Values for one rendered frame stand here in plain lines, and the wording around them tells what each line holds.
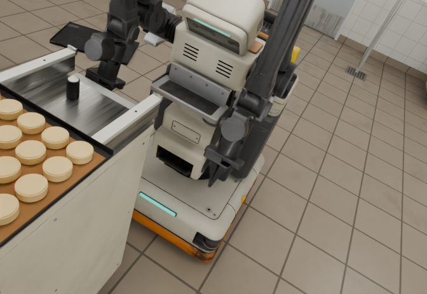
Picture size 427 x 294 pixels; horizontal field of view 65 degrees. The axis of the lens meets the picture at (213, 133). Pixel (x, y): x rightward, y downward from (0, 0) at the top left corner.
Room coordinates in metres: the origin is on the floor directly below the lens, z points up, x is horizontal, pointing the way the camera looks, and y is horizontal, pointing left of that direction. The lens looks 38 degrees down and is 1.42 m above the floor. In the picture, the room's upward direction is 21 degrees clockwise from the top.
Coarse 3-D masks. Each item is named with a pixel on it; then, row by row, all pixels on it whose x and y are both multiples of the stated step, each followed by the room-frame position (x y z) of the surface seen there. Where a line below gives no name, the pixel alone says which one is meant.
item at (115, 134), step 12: (156, 96) 0.74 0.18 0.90; (132, 108) 0.65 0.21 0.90; (144, 108) 0.67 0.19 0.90; (156, 108) 0.72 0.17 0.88; (120, 120) 0.59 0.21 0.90; (132, 120) 0.61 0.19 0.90; (144, 120) 0.67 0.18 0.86; (108, 132) 0.54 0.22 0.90; (120, 132) 0.56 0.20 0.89; (132, 132) 0.62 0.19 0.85; (108, 144) 0.53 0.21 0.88; (120, 144) 0.57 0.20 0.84
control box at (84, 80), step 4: (76, 76) 0.77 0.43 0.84; (80, 76) 0.78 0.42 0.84; (84, 76) 0.79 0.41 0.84; (80, 80) 0.76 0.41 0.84; (84, 80) 0.77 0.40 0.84; (88, 80) 0.78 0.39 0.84; (88, 84) 0.76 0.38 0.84; (92, 84) 0.76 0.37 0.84; (96, 84) 0.77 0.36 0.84; (96, 88) 0.75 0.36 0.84; (100, 88) 0.76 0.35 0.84; (104, 88) 0.77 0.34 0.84; (100, 92) 0.74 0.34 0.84; (104, 92) 0.75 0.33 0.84; (108, 92) 0.76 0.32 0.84; (112, 92) 0.76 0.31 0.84; (108, 96) 0.74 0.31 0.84; (112, 96) 0.75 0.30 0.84; (116, 96) 0.75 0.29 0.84; (116, 100) 0.73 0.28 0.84; (120, 100) 0.74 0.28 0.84; (124, 100) 0.75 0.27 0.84; (124, 104) 0.73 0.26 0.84; (128, 104) 0.74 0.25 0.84; (132, 104) 0.74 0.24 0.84; (128, 108) 0.72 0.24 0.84
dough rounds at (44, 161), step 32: (0, 96) 0.51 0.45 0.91; (0, 128) 0.42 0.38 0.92; (32, 128) 0.45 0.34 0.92; (0, 160) 0.36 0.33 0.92; (32, 160) 0.39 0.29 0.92; (64, 160) 0.41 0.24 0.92; (96, 160) 0.45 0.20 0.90; (0, 192) 0.31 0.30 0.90; (32, 192) 0.32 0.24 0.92; (0, 224) 0.26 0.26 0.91
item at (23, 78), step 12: (72, 48) 0.80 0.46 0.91; (36, 60) 0.69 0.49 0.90; (48, 60) 0.71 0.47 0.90; (60, 60) 0.74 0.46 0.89; (72, 60) 0.79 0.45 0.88; (0, 72) 0.60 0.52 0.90; (12, 72) 0.61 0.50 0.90; (24, 72) 0.63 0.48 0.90; (36, 72) 0.67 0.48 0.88; (48, 72) 0.70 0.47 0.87; (60, 72) 0.75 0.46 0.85; (12, 84) 0.60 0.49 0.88; (24, 84) 0.63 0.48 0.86; (36, 84) 0.67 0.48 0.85
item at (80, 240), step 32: (32, 96) 0.63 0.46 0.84; (64, 96) 0.67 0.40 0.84; (96, 96) 0.72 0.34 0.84; (96, 128) 0.60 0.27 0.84; (128, 160) 0.60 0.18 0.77; (96, 192) 0.49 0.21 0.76; (128, 192) 0.64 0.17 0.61; (32, 224) 0.32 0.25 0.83; (64, 224) 0.39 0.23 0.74; (96, 224) 0.50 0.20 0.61; (128, 224) 0.69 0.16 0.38; (0, 256) 0.25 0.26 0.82; (32, 256) 0.31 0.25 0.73; (64, 256) 0.39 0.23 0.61; (96, 256) 0.52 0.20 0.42; (0, 288) 0.24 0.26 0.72; (32, 288) 0.30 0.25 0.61; (64, 288) 0.40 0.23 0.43; (96, 288) 0.55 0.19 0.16
